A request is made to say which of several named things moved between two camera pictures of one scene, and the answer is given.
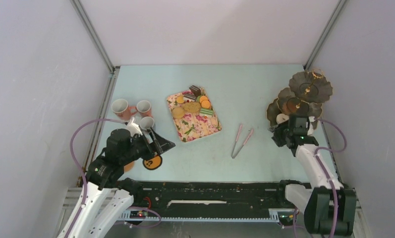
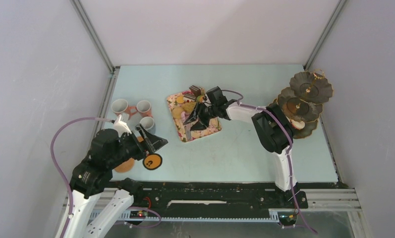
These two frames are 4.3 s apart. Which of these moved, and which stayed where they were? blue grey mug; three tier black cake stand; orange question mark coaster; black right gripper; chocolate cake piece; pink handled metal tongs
Moved: pink handled metal tongs; black right gripper
Stayed: three tier black cake stand; chocolate cake piece; blue grey mug; orange question mark coaster
